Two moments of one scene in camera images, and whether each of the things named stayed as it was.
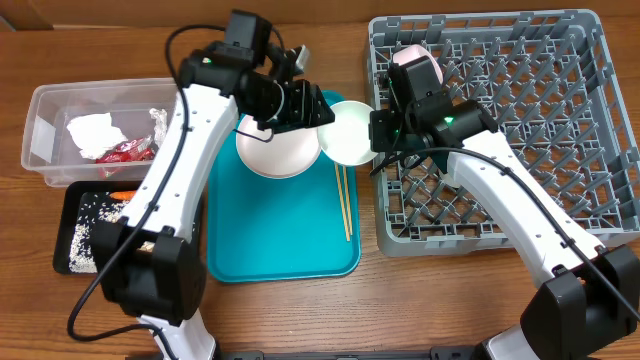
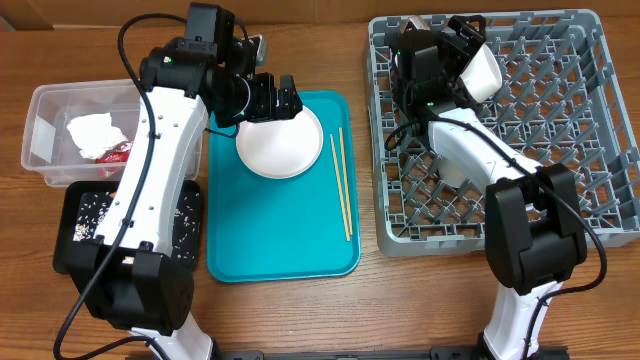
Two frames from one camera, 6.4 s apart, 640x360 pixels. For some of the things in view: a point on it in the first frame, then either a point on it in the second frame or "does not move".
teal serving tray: x=269 y=229 does not move
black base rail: x=436 y=353 does not move
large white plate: x=288 y=154 does not move
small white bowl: x=346 y=141 → x=482 y=75
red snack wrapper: x=136 y=150 does not move
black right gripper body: x=396 y=136 → x=454 y=57
